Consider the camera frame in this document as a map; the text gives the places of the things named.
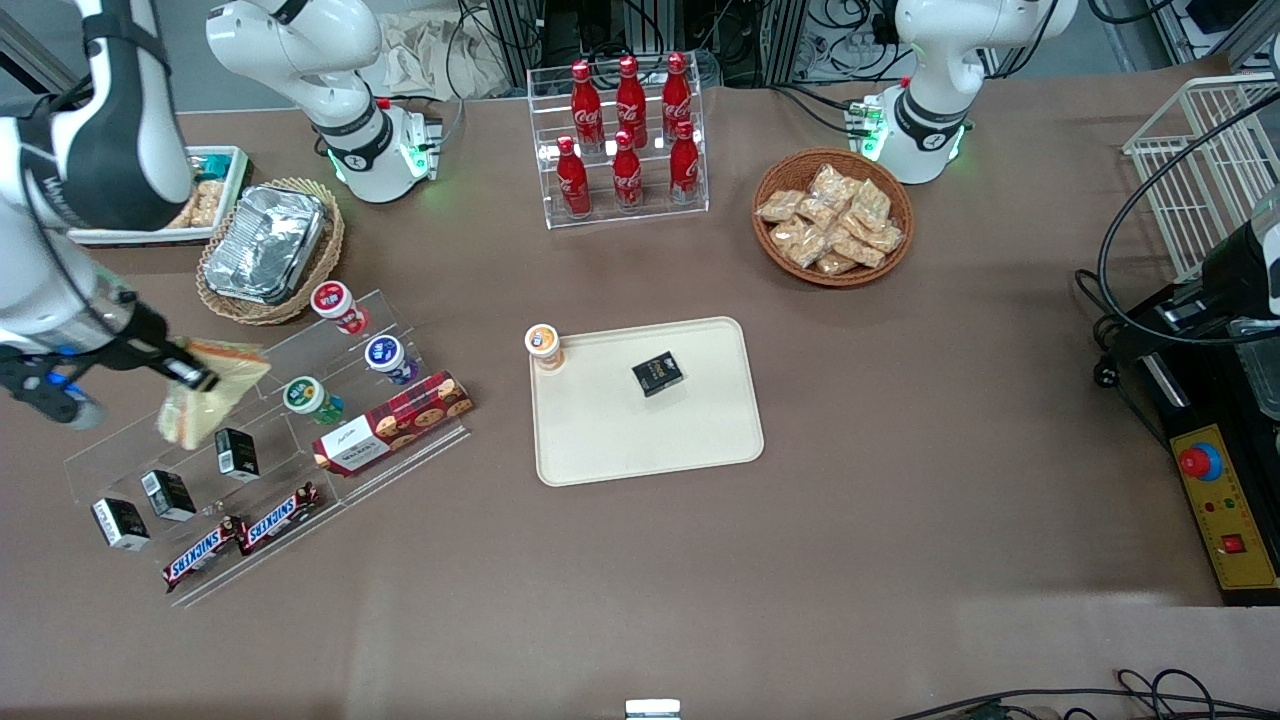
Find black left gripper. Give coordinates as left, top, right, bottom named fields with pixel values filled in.
left=1203, top=220, right=1275, bottom=323

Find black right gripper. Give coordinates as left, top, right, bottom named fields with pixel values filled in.
left=70, top=303, right=220, bottom=394

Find triangle sandwich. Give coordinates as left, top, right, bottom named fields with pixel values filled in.
left=155, top=338, right=273, bottom=451

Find right arm base control box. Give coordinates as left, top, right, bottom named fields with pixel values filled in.
left=398, top=104, right=444, bottom=183

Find left arm base control box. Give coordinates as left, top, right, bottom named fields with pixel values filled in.
left=843, top=97, right=889, bottom=163

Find cream plastic serving tray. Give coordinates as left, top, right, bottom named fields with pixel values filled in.
left=528, top=316, right=767, bottom=489

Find small black white box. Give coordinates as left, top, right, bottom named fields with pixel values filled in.
left=139, top=468, right=198, bottom=524
left=214, top=426, right=262, bottom=484
left=90, top=496, right=152, bottom=554

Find cup with green lid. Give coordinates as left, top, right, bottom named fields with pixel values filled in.
left=282, top=375, right=345, bottom=427

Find clear acrylic stepped shelf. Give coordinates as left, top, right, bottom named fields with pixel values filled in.
left=62, top=289, right=474, bottom=610

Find aluminium foil container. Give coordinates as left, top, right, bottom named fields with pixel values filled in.
left=202, top=183, right=332, bottom=307

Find cup with red lid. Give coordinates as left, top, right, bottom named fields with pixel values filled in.
left=309, top=280, right=370, bottom=337

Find tan biscuit pack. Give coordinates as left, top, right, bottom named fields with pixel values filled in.
left=172, top=178, right=227, bottom=230

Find oval wicker basket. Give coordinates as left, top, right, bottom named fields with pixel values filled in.
left=195, top=177, right=347, bottom=327

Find snickers chocolate bar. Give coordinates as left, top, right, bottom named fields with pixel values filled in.
left=236, top=481, right=322, bottom=557
left=162, top=515, right=247, bottom=594

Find white rectangular bin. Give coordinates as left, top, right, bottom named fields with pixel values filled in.
left=67, top=145, right=252, bottom=248

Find cup with blue lid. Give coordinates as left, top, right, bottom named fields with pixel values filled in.
left=363, top=334, right=420, bottom=387

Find red tartan biscuit box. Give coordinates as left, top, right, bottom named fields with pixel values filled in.
left=311, top=370, right=476, bottom=477

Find cup with orange lid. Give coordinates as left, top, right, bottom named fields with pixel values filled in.
left=523, top=322, right=567, bottom=375

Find crumpled beige cloth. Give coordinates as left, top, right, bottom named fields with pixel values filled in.
left=363, top=8, right=533, bottom=103

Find red cola bottle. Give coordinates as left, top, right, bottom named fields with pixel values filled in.
left=615, top=55, right=648, bottom=149
left=556, top=135, right=592, bottom=219
left=669, top=120, right=702, bottom=205
left=662, top=52, right=694, bottom=141
left=611, top=129, right=645, bottom=213
left=570, top=60, right=604, bottom=153

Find round wicker snack basket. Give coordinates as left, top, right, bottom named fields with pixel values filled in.
left=751, top=147, right=917, bottom=290

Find clear acrylic bottle rack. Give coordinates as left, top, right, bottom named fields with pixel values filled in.
left=526, top=55, right=712, bottom=232

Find small black box gold print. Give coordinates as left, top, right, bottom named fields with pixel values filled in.
left=631, top=350, right=686, bottom=399

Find white wire basket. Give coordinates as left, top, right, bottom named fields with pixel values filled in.
left=1121, top=74, right=1280, bottom=283

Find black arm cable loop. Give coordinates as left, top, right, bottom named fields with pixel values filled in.
left=1096, top=90, right=1280, bottom=347

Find black machine power cable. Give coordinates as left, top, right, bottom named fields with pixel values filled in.
left=1074, top=267, right=1133, bottom=391

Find long black cable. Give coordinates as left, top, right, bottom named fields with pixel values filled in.
left=888, top=667, right=1280, bottom=720

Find aluminium frame with cables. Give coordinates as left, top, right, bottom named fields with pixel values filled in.
left=470, top=0, right=901, bottom=89

